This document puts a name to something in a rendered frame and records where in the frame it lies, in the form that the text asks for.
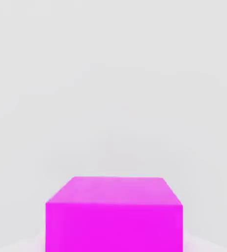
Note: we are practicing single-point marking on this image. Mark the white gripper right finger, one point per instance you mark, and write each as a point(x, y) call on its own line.
point(198, 245)

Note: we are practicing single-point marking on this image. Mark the small magenta cube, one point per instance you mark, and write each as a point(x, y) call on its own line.
point(113, 226)

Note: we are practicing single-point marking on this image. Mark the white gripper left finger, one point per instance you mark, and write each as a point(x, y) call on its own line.
point(31, 245)

